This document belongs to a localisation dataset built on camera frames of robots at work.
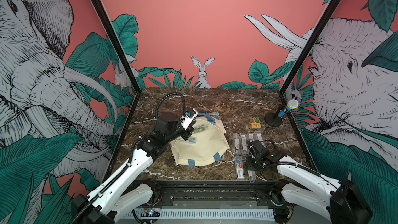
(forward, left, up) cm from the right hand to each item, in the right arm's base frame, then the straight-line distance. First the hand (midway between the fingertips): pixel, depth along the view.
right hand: (246, 162), depth 84 cm
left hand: (+11, +28, +25) cm, 40 cm away
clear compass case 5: (+19, +26, +3) cm, 33 cm away
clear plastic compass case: (+10, +5, +1) cm, 11 cm away
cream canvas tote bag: (+9, +23, +1) cm, 25 cm away
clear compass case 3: (-3, +4, 0) cm, 5 cm away
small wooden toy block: (+24, -11, -1) cm, 27 cm away
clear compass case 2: (+16, -10, 0) cm, 19 cm away
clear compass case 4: (-7, -1, +1) cm, 8 cm away
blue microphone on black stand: (+28, -23, +1) cm, 36 cm away
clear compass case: (+15, -5, 0) cm, 16 cm away
